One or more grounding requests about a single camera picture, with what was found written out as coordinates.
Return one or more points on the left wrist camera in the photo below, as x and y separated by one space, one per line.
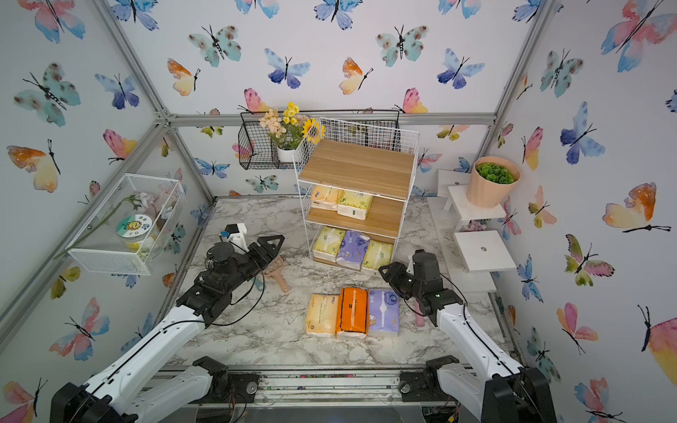
236 235

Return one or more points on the yellow green tissue pack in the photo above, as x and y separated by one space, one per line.
354 205

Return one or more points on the white wire wall basket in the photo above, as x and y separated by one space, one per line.
124 262

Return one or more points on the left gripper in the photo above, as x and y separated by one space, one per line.
269 254

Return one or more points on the yellow tissue pack bottom left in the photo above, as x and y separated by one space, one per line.
328 243

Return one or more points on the white upper step shelf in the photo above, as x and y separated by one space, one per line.
451 205

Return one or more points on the white lower step shelf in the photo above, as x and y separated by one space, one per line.
484 251

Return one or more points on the pink pot green plant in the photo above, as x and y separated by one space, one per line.
492 179

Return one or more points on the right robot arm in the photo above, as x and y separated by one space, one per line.
476 354

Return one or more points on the black wire wall basket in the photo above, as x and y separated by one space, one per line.
255 150

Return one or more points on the orange tissue pack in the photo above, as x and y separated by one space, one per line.
352 315

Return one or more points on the beige tissue pack top shelf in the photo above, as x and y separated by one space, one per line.
321 319

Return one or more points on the white wire wooden shelf rack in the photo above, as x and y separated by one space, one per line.
354 178

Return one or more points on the round green lidded jar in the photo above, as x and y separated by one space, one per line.
133 231

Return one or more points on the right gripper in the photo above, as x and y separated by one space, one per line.
394 275

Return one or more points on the white step shelf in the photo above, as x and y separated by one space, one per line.
451 205
484 251

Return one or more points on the artificial pink rose stem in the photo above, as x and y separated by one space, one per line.
160 198

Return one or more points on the purple pink garden fork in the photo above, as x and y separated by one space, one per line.
420 319

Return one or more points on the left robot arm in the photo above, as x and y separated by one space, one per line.
158 349

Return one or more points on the purple tissue pack shelf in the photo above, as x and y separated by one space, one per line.
383 313

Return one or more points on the white pot with flowers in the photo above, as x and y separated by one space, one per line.
290 130

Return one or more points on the yellow tissue pack bottom right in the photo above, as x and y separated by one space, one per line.
377 255

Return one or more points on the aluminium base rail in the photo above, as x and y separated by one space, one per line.
345 383

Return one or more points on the purple tissue pack bottom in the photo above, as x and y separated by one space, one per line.
353 249

